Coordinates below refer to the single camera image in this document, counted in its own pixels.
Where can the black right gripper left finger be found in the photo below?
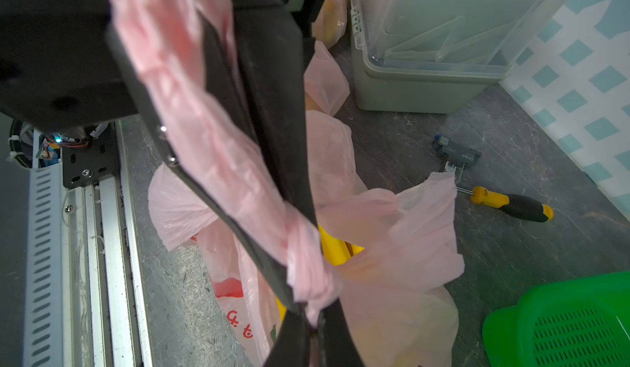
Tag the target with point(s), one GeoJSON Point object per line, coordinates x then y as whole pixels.
{"type": "Point", "coordinates": [292, 348]}

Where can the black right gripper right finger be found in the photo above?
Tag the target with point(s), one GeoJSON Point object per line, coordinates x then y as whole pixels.
{"type": "Point", "coordinates": [335, 344]}

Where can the small grey electrical module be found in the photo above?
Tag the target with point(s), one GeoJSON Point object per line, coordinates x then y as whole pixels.
{"type": "Point", "coordinates": [455, 157]}

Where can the yellow banana bunch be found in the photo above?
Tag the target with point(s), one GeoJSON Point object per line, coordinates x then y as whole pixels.
{"type": "Point", "coordinates": [336, 251]}

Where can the pink plastic bag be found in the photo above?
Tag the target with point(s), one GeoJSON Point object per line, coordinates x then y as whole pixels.
{"type": "Point", "coordinates": [325, 85]}
{"type": "Point", "coordinates": [330, 24]}
{"type": "Point", "coordinates": [393, 293]}

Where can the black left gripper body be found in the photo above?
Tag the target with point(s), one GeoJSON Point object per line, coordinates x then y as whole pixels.
{"type": "Point", "coordinates": [57, 71]}

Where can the metal base rail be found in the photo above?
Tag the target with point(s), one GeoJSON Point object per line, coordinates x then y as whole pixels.
{"type": "Point", "coordinates": [84, 294]}

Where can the yellow black handled screwdriver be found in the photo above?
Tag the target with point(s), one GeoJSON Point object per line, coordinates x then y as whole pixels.
{"type": "Point", "coordinates": [517, 206]}

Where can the clear lidded storage box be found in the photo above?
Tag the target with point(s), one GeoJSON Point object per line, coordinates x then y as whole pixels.
{"type": "Point", "coordinates": [434, 56]}

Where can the pink plastic bag back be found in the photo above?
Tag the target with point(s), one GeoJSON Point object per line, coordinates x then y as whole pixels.
{"type": "Point", "coordinates": [393, 293]}

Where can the green plastic basket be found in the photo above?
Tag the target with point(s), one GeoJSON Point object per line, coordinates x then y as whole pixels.
{"type": "Point", "coordinates": [582, 322]}

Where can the pink plastic bag front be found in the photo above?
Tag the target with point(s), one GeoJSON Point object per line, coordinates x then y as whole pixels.
{"type": "Point", "coordinates": [330, 24]}

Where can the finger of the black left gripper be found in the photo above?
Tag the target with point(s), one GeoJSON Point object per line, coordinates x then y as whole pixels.
{"type": "Point", "coordinates": [273, 271]}
{"type": "Point", "coordinates": [274, 46]}

